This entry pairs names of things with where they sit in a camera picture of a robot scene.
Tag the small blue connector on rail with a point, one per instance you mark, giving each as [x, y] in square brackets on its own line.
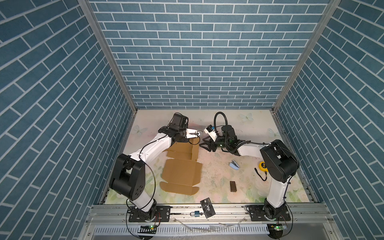
[195, 214]

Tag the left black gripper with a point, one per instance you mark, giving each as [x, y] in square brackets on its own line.
[183, 140]

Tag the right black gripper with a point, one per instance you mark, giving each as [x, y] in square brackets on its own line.
[210, 144]

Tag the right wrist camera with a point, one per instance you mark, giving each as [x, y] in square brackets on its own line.
[210, 130]

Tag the aluminium front rail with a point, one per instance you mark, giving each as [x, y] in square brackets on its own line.
[302, 213]

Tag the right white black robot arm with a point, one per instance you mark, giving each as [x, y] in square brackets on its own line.
[280, 162]

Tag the light blue stapler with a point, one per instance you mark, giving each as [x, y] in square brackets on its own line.
[234, 165]

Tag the yellow tape measure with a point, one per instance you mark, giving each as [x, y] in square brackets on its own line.
[262, 167]

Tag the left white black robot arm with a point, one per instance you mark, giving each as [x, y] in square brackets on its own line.
[128, 176]

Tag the brown cardboard box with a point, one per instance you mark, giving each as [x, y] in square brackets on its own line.
[182, 171]

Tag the white perforated cable duct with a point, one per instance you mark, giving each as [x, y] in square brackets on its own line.
[181, 230]

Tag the small dark brown block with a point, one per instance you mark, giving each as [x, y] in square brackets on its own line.
[233, 187]

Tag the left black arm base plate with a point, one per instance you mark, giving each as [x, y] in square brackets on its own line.
[161, 213]

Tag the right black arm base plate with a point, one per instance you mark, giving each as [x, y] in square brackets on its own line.
[259, 213]

